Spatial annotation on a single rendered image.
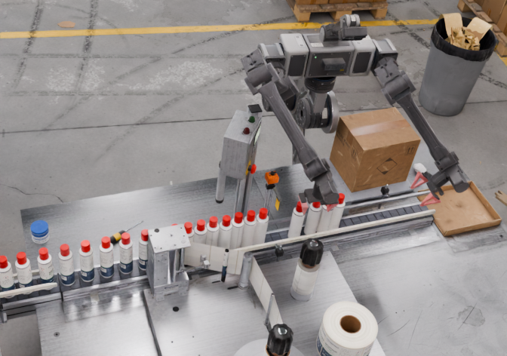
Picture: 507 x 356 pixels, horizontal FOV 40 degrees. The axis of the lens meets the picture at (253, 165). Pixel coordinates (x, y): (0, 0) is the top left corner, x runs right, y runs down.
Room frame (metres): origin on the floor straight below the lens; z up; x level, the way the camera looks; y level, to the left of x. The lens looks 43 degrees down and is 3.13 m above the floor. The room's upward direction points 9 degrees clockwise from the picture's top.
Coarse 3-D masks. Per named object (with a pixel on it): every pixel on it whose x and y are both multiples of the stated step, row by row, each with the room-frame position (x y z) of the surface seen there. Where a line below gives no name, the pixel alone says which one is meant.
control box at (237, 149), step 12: (240, 120) 2.01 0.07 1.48; (228, 132) 1.93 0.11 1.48; (240, 132) 1.94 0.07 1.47; (252, 132) 1.95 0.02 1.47; (228, 144) 1.90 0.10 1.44; (240, 144) 1.89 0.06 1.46; (252, 144) 1.94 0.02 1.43; (228, 156) 1.90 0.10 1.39; (240, 156) 1.89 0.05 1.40; (252, 156) 1.97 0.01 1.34; (228, 168) 1.90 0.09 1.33; (240, 168) 1.89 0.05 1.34
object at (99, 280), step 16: (400, 208) 2.28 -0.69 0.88; (416, 208) 2.30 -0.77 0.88; (352, 224) 2.14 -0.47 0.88; (384, 224) 2.17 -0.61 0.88; (272, 240) 1.98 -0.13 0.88; (304, 240) 2.00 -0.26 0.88; (80, 272) 1.66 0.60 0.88; (96, 272) 1.67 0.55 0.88; (144, 272) 1.71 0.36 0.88; (64, 288) 1.58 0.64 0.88
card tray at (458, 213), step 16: (448, 192) 2.48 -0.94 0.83; (464, 192) 2.50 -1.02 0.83; (480, 192) 2.48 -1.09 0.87; (432, 208) 2.36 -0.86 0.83; (448, 208) 2.37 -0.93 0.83; (464, 208) 2.39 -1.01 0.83; (480, 208) 2.41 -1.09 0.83; (448, 224) 2.27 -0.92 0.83; (464, 224) 2.29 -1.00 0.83; (480, 224) 2.27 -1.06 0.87; (496, 224) 2.31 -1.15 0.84
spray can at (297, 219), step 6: (300, 204) 2.01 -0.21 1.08; (294, 210) 2.01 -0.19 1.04; (300, 210) 2.00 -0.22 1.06; (294, 216) 1.99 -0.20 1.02; (300, 216) 1.99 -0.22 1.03; (294, 222) 1.99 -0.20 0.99; (300, 222) 1.99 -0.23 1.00; (294, 228) 1.99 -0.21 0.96; (300, 228) 2.00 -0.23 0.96; (288, 234) 2.00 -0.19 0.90; (294, 234) 1.99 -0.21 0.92
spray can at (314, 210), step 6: (312, 204) 2.05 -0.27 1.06; (318, 204) 2.04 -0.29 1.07; (312, 210) 2.03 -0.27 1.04; (318, 210) 2.03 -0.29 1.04; (312, 216) 2.03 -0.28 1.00; (318, 216) 2.04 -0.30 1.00; (306, 222) 2.04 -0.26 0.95; (312, 222) 2.03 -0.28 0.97; (306, 228) 2.03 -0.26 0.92; (312, 228) 2.03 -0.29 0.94; (306, 234) 2.03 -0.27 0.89
